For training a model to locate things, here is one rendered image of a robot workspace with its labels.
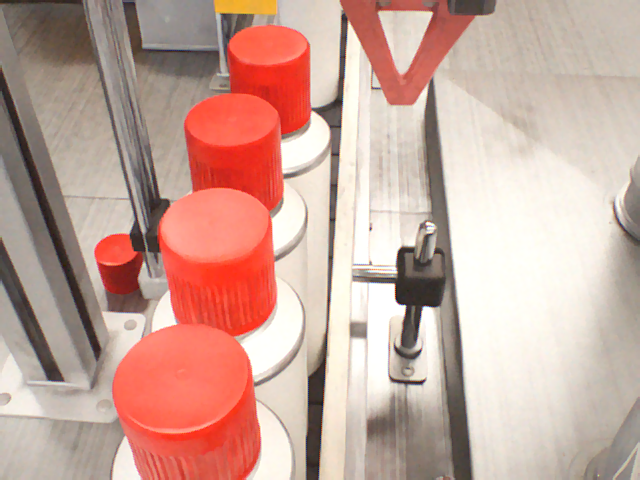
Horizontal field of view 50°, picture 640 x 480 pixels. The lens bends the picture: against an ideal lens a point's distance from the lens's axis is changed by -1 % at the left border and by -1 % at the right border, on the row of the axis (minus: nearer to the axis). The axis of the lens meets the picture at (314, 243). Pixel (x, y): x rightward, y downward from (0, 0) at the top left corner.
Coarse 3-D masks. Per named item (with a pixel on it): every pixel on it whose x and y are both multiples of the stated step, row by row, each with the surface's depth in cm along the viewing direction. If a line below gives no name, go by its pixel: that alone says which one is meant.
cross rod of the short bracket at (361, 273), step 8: (360, 264) 43; (368, 264) 43; (376, 264) 43; (384, 264) 43; (352, 272) 42; (360, 272) 42; (368, 272) 42; (376, 272) 42; (384, 272) 42; (392, 272) 42; (352, 280) 43; (360, 280) 42; (368, 280) 42; (376, 280) 42; (384, 280) 42; (392, 280) 42
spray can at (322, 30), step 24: (288, 0) 53; (312, 0) 52; (336, 0) 54; (288, 24) 54; (312, 24) 54; (336, 24) 55; (312, 48) 55; (336, 48) 57; (312, 72) 57; (336, 72) 58; (312, 96) 58; (336, 96) 60
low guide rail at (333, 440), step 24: (336, 216) 45; (336, 240) 44; (336, 264) 42; (336, 288) 41; (336, 312) 39; (336, 336) 38; (336, 360) 37; (336, 384) 36; (336, 408) 35; (336, 432) 34; (336, 456) 33
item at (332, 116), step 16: (320, 112) 60; (336, 112) 60; (336, 128) 58; (336, 144) 56; (336, 160) 55; (336, 176) 53; (336, 192) 52; (336, 208) 51; (320, 384) 40; (320, 400) 39; (320, 416) 39; (320, 432) 38; (320, 448) 37
